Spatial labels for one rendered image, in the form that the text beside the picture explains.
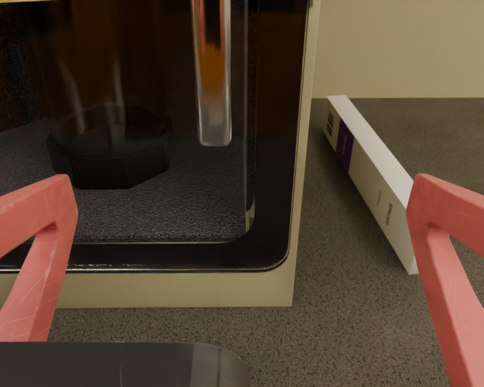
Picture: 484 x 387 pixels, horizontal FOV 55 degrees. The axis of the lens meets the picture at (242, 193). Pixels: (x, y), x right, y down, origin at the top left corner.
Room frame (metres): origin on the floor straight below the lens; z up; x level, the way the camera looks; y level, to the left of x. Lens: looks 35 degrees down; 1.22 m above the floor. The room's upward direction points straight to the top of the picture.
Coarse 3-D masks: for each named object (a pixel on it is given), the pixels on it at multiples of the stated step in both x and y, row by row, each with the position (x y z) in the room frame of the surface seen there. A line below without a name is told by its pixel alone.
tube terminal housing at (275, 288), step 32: (288, 256) 0.25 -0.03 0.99; (0, 288) 0.24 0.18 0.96; (64, 288) 0.24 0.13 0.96; (96, 288) 0.24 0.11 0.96; (128, 288) 0.24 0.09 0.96; (160, 288) 0.25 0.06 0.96; (192, 288) 0.25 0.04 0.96; (224, 288) 0.25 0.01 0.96; (256, 288) 0.25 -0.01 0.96; (288, 288) 0.25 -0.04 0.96
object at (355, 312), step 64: (320, 128) 0.55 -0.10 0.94; (384, 128) 0.55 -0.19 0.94; (448, 128) 0.55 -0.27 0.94; (320, 192) 0.40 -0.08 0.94; (320, 256) 0.30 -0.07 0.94; (384, 256) 0.30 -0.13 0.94; (64, 320) 0.23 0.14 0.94; (128, 320) 0.23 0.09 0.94; (192, 320) 0.23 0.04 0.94; (256, 320) 0.23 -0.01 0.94; (320, 320) 0.23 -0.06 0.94; (384, 320) 0.23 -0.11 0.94; (256, 384) 0.18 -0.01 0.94; (320, 384) 0.18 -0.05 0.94; (384, 384) 0.18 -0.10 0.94; (448, 384) 0.18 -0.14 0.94
